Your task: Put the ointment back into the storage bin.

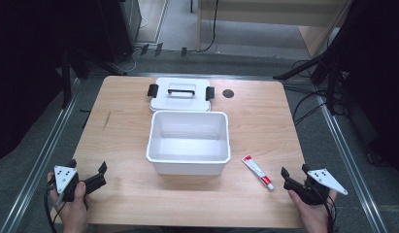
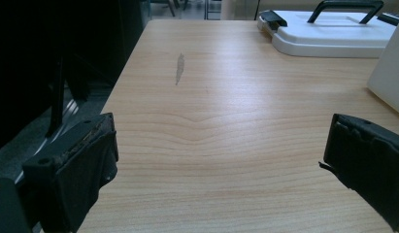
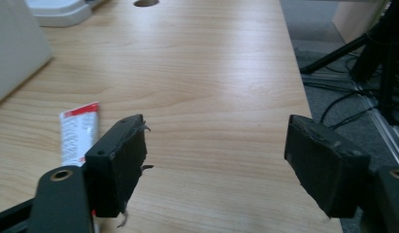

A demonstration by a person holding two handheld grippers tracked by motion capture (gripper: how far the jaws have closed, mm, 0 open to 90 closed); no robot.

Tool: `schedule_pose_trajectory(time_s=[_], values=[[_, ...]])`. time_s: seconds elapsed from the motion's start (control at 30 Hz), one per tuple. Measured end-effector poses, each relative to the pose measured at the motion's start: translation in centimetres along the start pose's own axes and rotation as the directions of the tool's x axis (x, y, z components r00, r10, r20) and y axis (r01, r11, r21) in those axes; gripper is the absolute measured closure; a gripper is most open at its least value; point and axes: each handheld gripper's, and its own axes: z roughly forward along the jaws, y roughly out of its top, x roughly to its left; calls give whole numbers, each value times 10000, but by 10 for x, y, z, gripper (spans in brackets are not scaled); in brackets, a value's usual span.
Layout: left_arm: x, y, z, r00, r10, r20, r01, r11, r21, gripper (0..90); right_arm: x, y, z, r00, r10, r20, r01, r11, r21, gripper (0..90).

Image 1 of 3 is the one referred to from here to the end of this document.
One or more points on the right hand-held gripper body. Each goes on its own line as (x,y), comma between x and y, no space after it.
(323,178)

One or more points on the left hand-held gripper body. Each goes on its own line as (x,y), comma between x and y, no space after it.
(66,178)

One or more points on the person's left hand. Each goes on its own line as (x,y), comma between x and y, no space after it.
(72,213)

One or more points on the person's right hand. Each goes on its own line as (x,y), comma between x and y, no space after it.
(313,218)

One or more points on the white and red tube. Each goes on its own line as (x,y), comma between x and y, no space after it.
(258,172)

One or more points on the white plastic storage box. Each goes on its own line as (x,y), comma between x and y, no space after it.
(189,149)

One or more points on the black round table grommet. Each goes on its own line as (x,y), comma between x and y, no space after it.
(228,93)

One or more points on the black tripod stand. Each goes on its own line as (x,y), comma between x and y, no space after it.
(320,69)

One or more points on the black curtain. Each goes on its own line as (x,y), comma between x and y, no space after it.
(28,64)
(378,81)

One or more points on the small black floor clip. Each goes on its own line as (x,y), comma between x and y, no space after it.
(184,51)
(144,49)
(158,49)

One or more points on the black cabinet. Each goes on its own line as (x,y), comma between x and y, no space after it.
(117,29)

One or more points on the light wooden furniture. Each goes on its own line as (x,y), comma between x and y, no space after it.
(268,13)

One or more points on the metal floor rail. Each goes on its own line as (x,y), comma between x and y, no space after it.
(352,168)
(35,168)

